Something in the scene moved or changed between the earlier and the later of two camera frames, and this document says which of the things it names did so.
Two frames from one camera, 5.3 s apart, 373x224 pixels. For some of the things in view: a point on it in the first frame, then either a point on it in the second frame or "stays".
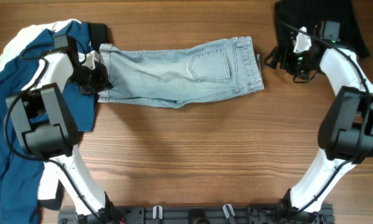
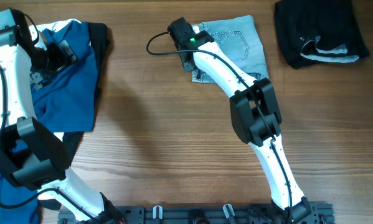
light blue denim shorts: [196, 72] -> [239, 38]
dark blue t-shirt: [12, 173] stays
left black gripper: [103, 84] -> [61, 62]
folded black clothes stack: [290, 15] stays
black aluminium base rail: [197, 214] stays
